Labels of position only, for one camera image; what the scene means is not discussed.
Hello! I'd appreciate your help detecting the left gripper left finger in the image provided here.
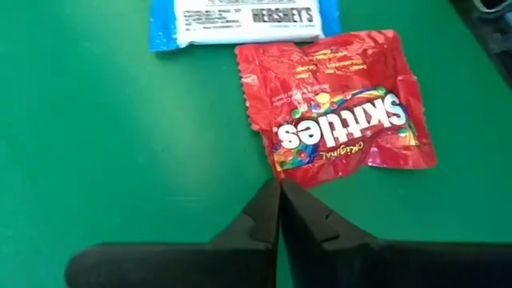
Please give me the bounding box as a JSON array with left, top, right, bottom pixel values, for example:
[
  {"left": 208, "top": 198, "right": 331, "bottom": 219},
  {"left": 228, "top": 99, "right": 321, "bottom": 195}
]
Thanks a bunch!
[{"left": 63, "top": 178, "right": 282, "bottom": 288}]

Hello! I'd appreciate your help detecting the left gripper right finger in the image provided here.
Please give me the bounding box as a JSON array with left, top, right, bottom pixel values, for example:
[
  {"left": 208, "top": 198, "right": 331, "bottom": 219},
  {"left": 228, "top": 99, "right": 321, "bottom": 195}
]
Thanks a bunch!
[{"left": 281, "top": 178, "right": 512, "bottom": 288}]

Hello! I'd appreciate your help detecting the red Skittles candy pack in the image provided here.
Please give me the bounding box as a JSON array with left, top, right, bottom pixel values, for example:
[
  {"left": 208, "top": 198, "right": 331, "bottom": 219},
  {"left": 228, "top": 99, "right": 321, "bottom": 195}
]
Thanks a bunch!
[{"left": 234, "top": 28, "right": 438, "bottom": 190}]

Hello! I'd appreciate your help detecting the green table mat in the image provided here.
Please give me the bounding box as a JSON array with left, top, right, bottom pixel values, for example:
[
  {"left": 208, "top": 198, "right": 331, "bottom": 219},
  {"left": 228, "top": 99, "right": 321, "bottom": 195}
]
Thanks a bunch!
[{"left": 0, "top": 0, "right": 512, "bottom": 288}]

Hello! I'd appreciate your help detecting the white blue Hershey's bar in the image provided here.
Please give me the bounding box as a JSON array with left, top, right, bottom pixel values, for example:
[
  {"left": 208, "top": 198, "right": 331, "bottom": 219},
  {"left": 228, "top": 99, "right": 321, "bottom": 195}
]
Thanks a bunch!
[{"left": 148, "top": 0, "right": 342, "bottom": 53}]

